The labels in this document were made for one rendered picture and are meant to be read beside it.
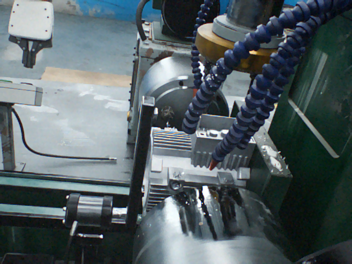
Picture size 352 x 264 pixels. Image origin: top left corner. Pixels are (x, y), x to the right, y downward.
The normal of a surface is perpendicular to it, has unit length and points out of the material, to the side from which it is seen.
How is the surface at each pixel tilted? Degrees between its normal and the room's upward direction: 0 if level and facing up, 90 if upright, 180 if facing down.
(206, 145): 90
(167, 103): 90
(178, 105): 90
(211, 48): 90
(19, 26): 62
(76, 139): 0
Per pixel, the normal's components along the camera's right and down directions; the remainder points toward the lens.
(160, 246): -0.65, -0.63
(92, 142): 0.17, -0.86
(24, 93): 0.14, 0.04
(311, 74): -0.98, -0.11
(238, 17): -0.69, 0.25
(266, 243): 0.39, -0.81
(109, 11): 0.18, 0.51
